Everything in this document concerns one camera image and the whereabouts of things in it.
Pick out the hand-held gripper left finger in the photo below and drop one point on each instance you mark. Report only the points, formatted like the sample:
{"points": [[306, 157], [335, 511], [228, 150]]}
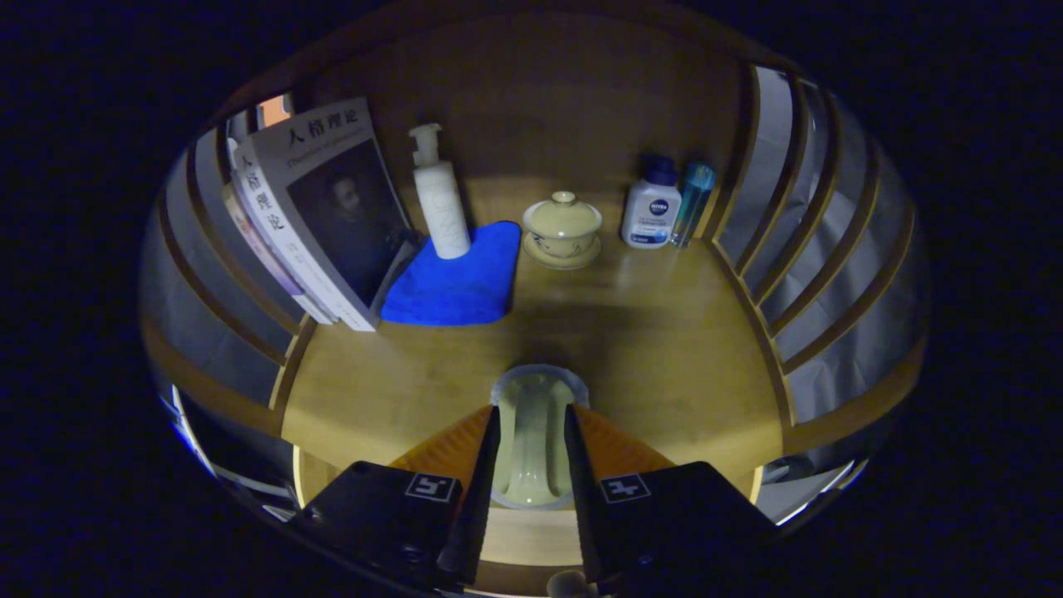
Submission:
{"points": [[477, 515]]}

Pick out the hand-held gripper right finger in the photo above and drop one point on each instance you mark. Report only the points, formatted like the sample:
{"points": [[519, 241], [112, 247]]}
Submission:
{"points": [[581, 507]]}

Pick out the pale green slipper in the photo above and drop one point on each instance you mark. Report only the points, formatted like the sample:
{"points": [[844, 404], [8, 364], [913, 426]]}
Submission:
{"points": [[531, 448]]}

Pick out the wooden countertop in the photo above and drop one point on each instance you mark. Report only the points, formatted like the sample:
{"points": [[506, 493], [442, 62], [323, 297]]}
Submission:
{"points": [[648, 349]]}

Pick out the wooden cabinet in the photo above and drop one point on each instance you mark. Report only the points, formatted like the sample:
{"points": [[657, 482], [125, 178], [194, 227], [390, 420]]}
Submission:
{"points": [[540, 100]]}

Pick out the blue folded cloth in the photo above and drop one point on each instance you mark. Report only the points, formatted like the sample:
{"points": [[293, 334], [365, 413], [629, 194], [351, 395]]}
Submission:
{"points": [[457, 286]]}

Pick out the beige lidded tea cup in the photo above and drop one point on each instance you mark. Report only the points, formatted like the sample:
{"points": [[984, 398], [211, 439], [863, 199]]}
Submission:
{"points": [[562, 224]]}

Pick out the white lotion bottle blue cap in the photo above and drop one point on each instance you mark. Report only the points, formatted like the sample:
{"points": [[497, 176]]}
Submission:
{"points": [[652, 216]]}

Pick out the white pump bottle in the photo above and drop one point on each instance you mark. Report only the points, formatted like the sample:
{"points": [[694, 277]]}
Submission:
{"points": [[444, 212]]}

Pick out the teal slim bottle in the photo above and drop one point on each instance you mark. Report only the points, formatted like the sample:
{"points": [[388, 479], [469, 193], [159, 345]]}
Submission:
{"points": [[693, 199]]}

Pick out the purple spine book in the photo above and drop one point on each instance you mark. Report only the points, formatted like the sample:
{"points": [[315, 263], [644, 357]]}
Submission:
{"points": [[266, 257]]}

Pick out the thick white book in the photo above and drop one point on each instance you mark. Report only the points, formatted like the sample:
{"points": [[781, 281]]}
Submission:
{"points": [[332, 208]]}

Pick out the thin white book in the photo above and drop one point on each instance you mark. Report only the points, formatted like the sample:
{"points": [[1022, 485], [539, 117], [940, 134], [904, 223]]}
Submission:
{"points": [[235, 133]]}

